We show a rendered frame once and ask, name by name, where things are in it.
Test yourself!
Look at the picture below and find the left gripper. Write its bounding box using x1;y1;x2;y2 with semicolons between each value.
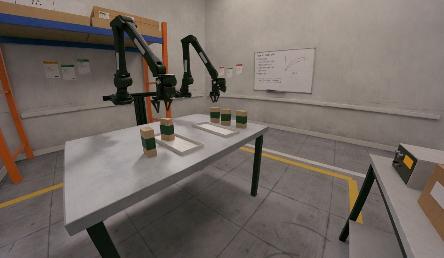
209;86;220;103

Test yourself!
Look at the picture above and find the white rectangular tray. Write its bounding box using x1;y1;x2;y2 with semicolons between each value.
154;133;204;156
192;121;240;138

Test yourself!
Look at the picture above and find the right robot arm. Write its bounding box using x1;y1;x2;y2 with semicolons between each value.
110;15;177;101

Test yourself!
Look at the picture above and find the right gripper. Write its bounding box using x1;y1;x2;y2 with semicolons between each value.
151;96;172;113

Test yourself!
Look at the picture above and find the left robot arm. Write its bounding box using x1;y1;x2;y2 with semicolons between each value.
177;35;226;95

